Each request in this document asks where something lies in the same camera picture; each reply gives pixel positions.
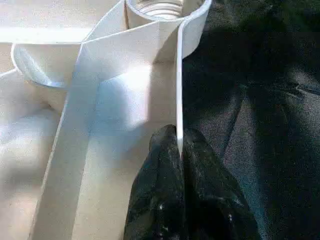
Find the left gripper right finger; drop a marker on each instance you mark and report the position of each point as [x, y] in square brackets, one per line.
[215, 200]

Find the white plastic table top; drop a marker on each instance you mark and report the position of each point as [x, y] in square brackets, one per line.
[100, 100]

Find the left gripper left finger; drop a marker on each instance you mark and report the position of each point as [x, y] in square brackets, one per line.
[157, 190]

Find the black plastic mat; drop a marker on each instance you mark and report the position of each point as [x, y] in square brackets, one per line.
[260, 100]

